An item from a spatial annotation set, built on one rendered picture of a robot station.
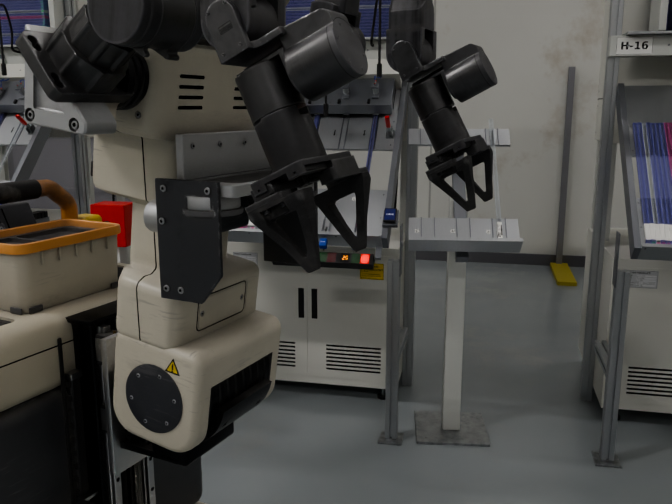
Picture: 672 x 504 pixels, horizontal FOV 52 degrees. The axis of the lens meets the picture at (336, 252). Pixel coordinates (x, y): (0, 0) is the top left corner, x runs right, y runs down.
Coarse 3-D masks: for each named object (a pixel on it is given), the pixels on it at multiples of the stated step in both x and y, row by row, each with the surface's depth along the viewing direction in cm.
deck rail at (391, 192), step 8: (400, 96) 255; (400, 104) 253; (400, 112) 251; (400, 120) 249; (400, 128) 247; (400, 136) 245; (400, 144) 246; (400, 152) 247; (392, 160) 239; (392, 168) 237; (392, 176) 236; (392, 184) 234; (392, 192) 232; (392, 200) 232; (384, 232) 224; (384, 240) 224
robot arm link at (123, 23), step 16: (96, 0) 70; (112, 0) 70; (128, 0) 69; (144, 0) 68; (160, 0) 70; (96, 16) 71; (112, 16) 70; (128, 16) 69; (144, 16) 68; (160, 16) 70; (96, 32) 71; (112, 32) 70; (128, 32) 69; (144, 32) 70
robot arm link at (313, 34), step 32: (224, 0) 65; (224, 32) 65; (288, 32) 65; (320, 32) 63; (352, 32) 65; (224, 64) 66; (288, 64) 64; (320, 64) 63; (352, 64) 63; (320, 96) 66
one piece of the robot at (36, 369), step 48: (0, 192) 120; (48, 192) 130; (0, 336) 101; (48, 336) 107; (0, 384) 100; (48, 384) 108; (96, 384) 112; (0, 432) 101; (48, 432) 109; (96, 432) 113; (0, 480) 102; (48, 480) 110; (96, 480) 116; (144, 480) 124; (192, 480) 144
